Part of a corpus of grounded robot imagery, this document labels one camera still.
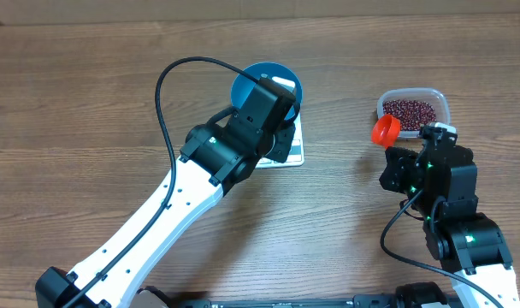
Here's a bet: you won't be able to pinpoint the red adzuki beans in container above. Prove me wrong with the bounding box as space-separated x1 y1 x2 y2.
382 99 437 131

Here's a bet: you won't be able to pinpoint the red measuring scoop blue handle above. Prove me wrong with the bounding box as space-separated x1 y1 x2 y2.
371 115 401 149

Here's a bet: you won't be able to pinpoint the white digital kitchen scale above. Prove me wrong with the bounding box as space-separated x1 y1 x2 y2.
256 115 304 169

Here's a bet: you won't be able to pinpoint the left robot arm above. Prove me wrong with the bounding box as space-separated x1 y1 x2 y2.
35 74 302 307

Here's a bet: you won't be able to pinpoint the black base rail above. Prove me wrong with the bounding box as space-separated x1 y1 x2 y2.
135 281 462 308

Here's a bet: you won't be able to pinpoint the clear plastic container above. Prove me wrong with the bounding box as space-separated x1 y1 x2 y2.
377 87 451 139

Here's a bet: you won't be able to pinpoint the blue bowl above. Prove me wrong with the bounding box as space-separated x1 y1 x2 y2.
228 62 303 128

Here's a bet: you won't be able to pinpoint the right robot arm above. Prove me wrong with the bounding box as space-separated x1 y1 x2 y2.
380 122 520 307

